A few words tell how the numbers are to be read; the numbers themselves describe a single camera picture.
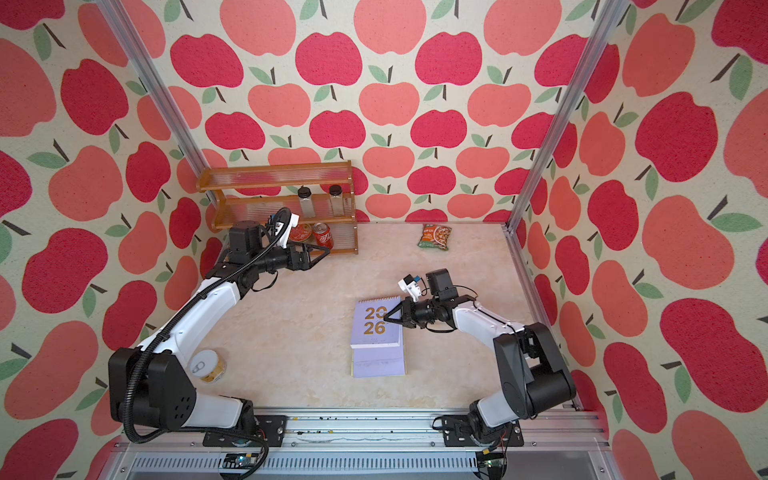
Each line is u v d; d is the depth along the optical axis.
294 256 0.70
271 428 0.75
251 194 1.15
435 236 1.14
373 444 0.73
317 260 0.73
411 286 0.82
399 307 0.81
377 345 0.80
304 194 0.96
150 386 0.41
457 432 0.73
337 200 0.98
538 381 0.44
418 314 0.77
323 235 1.04
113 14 0.69
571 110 0.86
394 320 0.81
